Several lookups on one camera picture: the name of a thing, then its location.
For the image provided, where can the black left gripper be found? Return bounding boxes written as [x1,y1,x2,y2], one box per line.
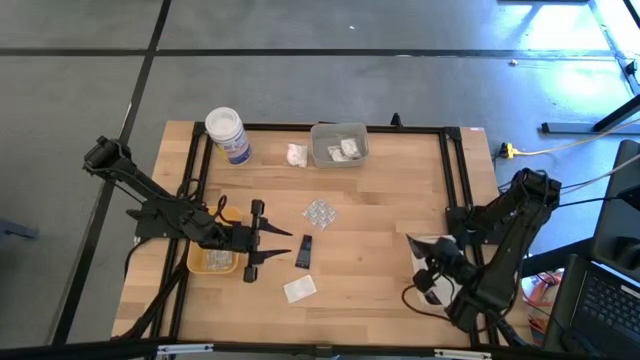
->
[219,199,294,284]

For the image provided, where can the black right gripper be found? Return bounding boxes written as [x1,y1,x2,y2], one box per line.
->
[412,237,481,301]

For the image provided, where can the white sachet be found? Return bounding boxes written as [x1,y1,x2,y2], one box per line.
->
[282,274,318,305]

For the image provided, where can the clear bag of cotton swabs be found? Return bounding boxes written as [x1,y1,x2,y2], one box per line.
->
[286,143,309,168]

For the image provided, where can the white plastic bin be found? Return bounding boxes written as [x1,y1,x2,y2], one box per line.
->
[409,233,474,307]

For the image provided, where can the yellow plastic bin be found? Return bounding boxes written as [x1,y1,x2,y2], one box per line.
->
[186,205,244,276]

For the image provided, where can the grey plastic bin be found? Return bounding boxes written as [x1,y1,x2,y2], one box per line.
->
[309,122,370,170]

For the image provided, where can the white disinfecting wipes canister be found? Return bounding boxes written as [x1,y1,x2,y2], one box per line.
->
[204,106,253,167]

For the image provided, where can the black stand beam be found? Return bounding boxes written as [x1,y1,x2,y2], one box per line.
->
[519,236,597,279]

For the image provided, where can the black laptop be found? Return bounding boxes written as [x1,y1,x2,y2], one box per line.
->
[542,253,640,360]

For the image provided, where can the black monitor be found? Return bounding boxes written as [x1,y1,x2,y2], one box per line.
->
[589,138,640,284]

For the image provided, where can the grey metal table foot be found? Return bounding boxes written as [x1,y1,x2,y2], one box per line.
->
[541,121,604,135]

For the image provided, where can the black crossbar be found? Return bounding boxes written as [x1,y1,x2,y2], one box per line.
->
[0,335,640,360]

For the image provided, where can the blue-grey floor object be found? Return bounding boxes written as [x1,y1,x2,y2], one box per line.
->
[0,218,40,241]

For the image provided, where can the black table leg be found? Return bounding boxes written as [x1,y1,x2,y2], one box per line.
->
[592,93,640,133]

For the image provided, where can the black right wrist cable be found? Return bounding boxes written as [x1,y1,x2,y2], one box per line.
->
[401,283,454,323]

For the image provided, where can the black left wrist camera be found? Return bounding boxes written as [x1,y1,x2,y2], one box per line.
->
[230,227,253,250]

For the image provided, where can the silver bracket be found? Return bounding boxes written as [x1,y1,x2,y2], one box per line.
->
[433,348,493,360]
[156,343,215,357]

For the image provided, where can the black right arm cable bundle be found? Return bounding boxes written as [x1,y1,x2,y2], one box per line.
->
[492,317,534,349]

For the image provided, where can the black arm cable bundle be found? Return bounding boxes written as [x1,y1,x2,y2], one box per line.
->
[492,317,534,349]
[119,239,194,342]

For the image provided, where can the black left arm cable bundle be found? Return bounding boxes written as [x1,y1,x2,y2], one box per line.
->
[119,239,194,342]

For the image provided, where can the black aluminium table frame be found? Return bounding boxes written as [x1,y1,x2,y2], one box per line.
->
[112,121,532,351]

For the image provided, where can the yellow extension cord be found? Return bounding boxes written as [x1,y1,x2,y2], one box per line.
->
[499,117,640,161]

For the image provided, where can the thin black cable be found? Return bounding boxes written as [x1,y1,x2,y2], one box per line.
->
[502,195,640,224]

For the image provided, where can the light grey cable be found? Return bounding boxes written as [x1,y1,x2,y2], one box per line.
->
[559,153,640,194]

